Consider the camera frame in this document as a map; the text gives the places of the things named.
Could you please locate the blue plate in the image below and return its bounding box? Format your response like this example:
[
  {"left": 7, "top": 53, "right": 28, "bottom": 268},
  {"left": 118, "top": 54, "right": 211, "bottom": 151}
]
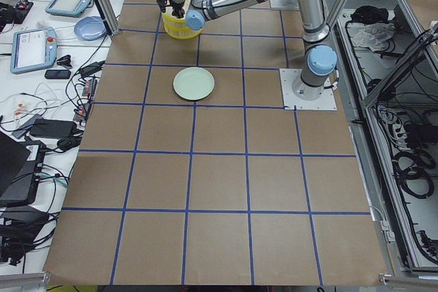
[{"left": 73, "top": 16, "right": 107, "bottom": 41}]

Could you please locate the black phone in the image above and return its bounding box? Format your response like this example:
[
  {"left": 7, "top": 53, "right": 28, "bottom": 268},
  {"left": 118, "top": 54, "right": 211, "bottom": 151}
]
[{"left": 44, "top": 69, "right": 71, "bottom": 80}]

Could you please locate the teach pendant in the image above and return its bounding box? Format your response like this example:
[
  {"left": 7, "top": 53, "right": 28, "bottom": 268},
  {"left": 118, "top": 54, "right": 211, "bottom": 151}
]
[
  {"left": 45, "top": 0, "right": 92, "bottom": 17},
  {"left": 10, "top": 27, "right": 57, "bottom": 75}
]

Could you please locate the upper teach pendant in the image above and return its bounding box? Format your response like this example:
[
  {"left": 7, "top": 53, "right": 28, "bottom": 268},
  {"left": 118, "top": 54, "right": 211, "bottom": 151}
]
[{"left": 45, "top": 0, "right": 92, "bottom": 17}]

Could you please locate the white crumpled cloth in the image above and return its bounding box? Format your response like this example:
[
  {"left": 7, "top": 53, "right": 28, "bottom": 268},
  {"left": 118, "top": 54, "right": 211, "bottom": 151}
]
[{"left": 352, "top": 23, "right": 396, "bottom": 52}]

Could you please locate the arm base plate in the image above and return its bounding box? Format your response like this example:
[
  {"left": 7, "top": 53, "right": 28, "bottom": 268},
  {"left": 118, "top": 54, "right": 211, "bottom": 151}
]
[
  {"left": 279, "top": 68, "right": 337, "bottom": 111},
  {"left": 270, "top": 0, "right": 299, "bottom": 11}
]

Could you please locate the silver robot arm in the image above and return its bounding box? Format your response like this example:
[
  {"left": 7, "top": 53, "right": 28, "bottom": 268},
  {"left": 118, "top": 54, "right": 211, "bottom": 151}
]
[{"left": 157, "top": 0, "right": 337, "bottom": 100}]

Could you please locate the black power adapter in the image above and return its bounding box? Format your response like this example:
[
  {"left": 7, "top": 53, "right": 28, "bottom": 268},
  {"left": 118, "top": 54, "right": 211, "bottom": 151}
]
[{"left": 29, "top": 119, "right": 77, "bottom": 139}]

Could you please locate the light green plate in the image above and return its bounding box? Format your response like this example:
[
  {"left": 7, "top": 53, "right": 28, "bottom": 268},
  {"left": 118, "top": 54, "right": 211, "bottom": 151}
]
[{"left": 173, "top": 67, "right": 215, "bottom": 101}]

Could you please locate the black laptop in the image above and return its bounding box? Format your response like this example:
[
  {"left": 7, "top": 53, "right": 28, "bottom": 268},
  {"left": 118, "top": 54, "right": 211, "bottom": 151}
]
[{"left": 1, "top": 133, "right": 45, "bottom": 207}]

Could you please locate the lower teach pendant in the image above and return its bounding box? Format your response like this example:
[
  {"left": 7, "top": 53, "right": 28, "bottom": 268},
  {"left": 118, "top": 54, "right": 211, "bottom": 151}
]
[{"left": 10, "top": 27, "right": 57, "bottom": 75}]

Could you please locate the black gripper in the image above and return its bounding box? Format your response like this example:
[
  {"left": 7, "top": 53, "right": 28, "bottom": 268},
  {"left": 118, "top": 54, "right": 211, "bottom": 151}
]
[{"left": 170, "top": 1, "right": 185, "bottom": 18}]

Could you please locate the small black power brick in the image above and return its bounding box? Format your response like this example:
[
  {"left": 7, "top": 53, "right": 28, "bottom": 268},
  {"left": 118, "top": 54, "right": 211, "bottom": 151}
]
[{"left": 79, "top": 61, "right": 105, "bottom": 78}]

